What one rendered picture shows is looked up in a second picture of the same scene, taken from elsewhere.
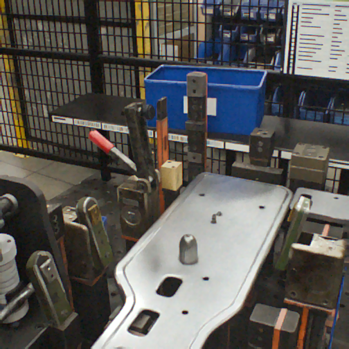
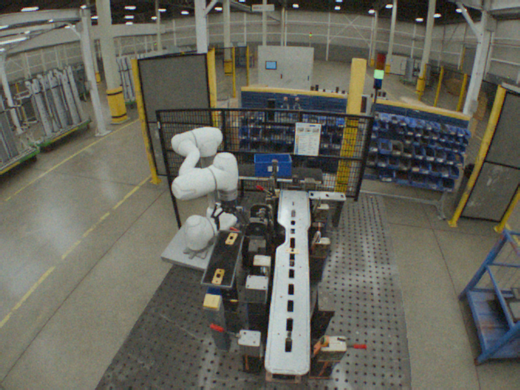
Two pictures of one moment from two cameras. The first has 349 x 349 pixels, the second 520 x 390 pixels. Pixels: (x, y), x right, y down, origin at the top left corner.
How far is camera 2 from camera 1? 1.03 m
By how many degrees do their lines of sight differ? 17
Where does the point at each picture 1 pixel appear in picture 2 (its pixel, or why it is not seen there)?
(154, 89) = (258, 165)
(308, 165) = (310, 184)
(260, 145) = (295, 179)
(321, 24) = (305, 140)
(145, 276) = (285, 221)
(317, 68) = (304, 152)
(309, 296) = (321, 219)
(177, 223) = (284, 206)
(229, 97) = (282, 165)
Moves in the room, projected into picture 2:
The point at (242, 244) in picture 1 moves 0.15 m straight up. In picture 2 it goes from (303, 209) to (305, 191)
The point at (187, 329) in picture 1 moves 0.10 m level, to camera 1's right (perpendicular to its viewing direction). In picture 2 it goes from (302, 230) to (316, 227)
